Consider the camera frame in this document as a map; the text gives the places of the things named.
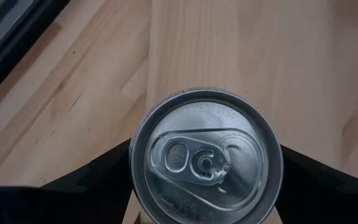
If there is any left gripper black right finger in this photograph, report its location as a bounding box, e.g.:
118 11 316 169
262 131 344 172
274 144 358 224

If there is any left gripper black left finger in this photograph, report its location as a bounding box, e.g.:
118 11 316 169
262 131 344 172
0 138 134 224

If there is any silver beverage can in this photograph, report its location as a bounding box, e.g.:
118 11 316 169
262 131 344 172
128 88 285 224

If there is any black aluminium table frame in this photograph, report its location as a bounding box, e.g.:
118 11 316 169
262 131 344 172
0 0 71 106

